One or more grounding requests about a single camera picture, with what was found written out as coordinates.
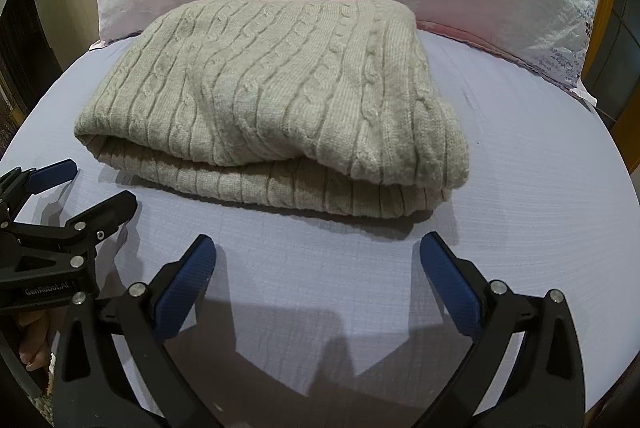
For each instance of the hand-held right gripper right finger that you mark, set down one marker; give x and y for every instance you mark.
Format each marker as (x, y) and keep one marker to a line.
(450, 284)

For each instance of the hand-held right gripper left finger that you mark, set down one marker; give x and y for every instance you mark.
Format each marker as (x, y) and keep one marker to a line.
(186, 284)

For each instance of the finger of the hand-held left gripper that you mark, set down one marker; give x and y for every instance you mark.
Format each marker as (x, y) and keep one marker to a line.
(52, 173)
(100, 214)

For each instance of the person's left hand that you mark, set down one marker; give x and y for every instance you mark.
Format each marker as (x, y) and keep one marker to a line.
(32, 338)

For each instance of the lavender bed sheet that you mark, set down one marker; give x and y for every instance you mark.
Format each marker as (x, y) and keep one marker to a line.
(525, 218)

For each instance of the dark wooden cabinet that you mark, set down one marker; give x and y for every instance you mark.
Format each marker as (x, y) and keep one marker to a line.
(27, 42)

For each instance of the wooden headboard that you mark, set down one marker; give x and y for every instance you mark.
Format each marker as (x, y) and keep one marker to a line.
(607, 2)

